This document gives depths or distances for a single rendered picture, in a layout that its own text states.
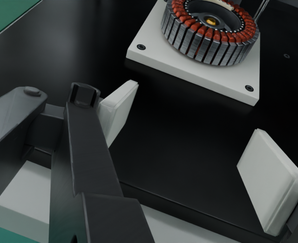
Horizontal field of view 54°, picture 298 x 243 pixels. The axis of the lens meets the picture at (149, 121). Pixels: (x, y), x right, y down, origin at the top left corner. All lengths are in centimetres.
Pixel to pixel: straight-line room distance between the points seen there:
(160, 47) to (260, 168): 21
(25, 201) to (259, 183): 16
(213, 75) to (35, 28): 20
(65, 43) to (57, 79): 6
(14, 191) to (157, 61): 19
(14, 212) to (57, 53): 16
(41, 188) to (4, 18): 23
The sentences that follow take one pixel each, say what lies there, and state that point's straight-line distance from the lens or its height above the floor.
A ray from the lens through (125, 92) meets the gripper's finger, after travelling 15.
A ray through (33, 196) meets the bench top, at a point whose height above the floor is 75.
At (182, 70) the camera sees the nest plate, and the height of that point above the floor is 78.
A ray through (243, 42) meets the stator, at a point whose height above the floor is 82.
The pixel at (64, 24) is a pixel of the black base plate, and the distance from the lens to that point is 36.
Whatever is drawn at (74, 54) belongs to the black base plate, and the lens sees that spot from 32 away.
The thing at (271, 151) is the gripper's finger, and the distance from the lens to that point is 17.
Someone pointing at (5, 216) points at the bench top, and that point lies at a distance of 26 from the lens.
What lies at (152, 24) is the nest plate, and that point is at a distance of 37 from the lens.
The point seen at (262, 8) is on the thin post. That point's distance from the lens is 44.
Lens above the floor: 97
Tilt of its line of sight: 47 degrees down
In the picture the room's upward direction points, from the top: 21 degrees clockwise
